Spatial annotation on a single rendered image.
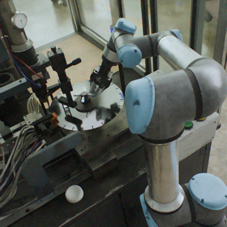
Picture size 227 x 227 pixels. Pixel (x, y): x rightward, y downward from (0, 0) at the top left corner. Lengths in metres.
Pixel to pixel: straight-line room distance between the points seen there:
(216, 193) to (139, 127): 0.41
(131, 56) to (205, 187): 0.47
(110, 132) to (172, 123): 0.66
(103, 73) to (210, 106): 0.59
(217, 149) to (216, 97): 1.67
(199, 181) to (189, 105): 0.39
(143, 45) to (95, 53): 1.01
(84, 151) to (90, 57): 0.87
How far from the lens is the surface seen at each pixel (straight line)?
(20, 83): 1.33
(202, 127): 1.21
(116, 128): 1.25
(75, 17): 2.26
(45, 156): 1.08
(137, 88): 0.58
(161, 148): 0.67
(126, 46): 0.94
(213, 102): 0.61
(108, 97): 1.25
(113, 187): 1.20
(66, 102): 1.19
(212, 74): 0.63
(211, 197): 0.91
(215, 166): 2.18
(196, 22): 1.12
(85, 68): 1.83
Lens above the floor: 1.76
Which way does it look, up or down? 43 degrees down
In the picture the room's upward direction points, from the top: 11 degrees counter-clockwise
